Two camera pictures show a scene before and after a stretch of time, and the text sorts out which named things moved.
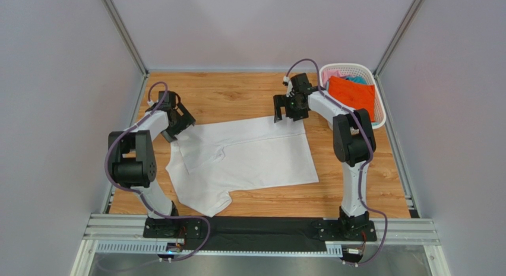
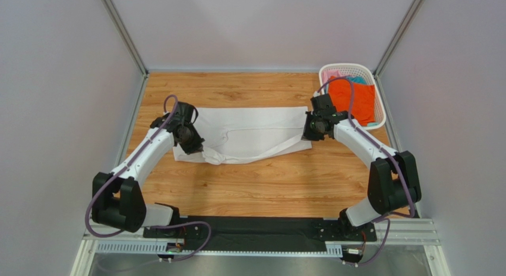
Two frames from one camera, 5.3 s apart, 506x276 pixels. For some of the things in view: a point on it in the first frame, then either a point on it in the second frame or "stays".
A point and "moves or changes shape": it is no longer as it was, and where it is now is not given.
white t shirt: [206, 162] moves or changes shape
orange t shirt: [354, 95] stays
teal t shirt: [358, 79] stays
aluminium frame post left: [122, 31] stays
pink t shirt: [326, 74] stays
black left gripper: [187, 120] → [197, 146]
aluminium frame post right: [401, 32] stays
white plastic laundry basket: [363, 70] stays
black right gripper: [288, 100] → [310, 127]
